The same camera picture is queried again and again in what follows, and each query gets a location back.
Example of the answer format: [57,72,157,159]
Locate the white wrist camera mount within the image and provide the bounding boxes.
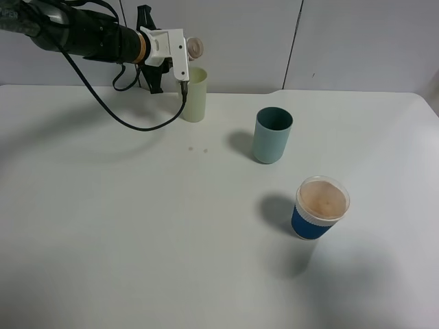
[140,27,189,82]

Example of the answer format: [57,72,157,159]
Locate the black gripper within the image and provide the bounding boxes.
[137,5,171,94]

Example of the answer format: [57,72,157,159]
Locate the clear cup blue sleeve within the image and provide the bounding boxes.
[291,175,351,240]

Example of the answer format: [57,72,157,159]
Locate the teal plastic cup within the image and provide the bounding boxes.
[252,107,294,165]

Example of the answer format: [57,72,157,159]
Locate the black camera cable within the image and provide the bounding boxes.
[58,44,189,131]

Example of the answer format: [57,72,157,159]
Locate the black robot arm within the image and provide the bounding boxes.
[1,1,170,94]

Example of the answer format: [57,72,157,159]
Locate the pale yellow plastic cup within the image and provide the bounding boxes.
[182,66,207,123]

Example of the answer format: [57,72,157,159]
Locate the clear drink bottle pink label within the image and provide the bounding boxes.
[186,37,204,62]

